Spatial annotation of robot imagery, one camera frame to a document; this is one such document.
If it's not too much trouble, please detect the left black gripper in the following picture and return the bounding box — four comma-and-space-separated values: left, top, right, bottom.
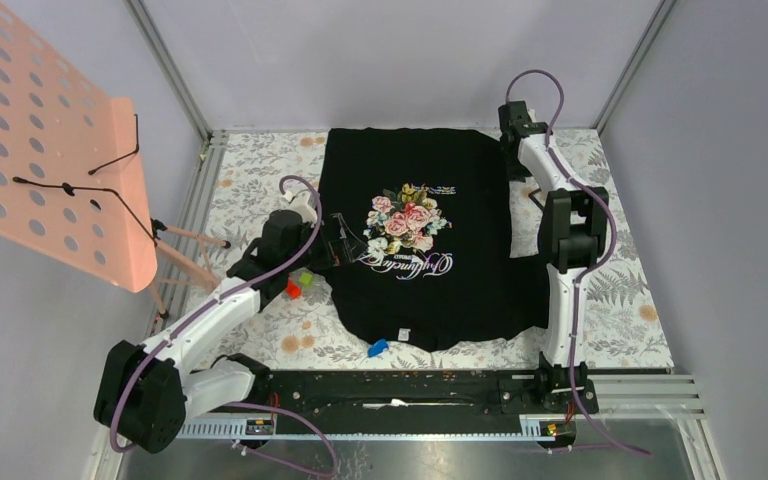
284, 212, 366, 273

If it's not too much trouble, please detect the black floral t-shirt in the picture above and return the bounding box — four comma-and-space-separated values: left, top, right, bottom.
319, 129, 549, 352

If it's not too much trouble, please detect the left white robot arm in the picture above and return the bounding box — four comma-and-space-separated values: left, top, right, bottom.
93, 210, 368, 453

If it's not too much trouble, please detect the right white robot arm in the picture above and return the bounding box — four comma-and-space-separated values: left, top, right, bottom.
498, 101, 609, 369

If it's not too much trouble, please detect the black brooch box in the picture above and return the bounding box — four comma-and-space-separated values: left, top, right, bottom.
527, 188, 545, 212

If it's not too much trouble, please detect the green cube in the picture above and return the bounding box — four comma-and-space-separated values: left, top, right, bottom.
299, 271, 314, 287

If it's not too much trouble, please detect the orange red block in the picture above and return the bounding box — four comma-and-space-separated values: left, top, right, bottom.
285, 280, 302, 299

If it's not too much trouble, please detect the floral table mat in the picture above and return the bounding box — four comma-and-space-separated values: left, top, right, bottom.
202, 129, 674, 370

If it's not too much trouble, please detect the blue clip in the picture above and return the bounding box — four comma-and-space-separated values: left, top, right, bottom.
366, 339, 389, 358

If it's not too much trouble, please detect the pink perforated music stand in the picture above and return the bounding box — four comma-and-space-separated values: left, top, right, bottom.
0, 2, 219, 292

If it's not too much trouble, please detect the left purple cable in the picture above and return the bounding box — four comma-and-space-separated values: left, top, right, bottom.
108, 174, 342, 480

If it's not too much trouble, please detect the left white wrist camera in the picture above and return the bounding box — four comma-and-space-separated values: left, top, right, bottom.
283, 190, 319, 224

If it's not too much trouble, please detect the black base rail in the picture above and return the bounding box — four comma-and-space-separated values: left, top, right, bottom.
207, 368, 601, 437

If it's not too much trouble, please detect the grey cable duct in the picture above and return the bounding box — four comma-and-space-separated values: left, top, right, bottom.
176, 413, 576, 445

